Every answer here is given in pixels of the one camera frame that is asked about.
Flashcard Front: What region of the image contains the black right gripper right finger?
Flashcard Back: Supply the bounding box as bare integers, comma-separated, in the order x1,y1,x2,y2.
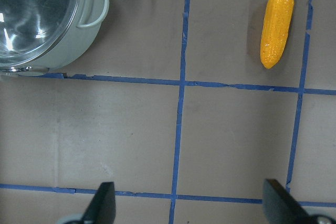
262,179,333,224

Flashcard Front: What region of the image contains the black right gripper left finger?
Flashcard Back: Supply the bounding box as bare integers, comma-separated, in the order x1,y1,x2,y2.
80,182,116,224

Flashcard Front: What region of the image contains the yellow plastic corn cob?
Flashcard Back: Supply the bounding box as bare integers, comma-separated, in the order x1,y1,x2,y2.
260,0,295,69

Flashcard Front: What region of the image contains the clear glass pot lid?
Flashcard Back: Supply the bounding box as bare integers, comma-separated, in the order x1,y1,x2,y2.
1,0,79,68

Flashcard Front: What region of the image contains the white steel cooking pot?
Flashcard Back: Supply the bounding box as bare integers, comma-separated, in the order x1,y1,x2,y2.
1,0,110,76

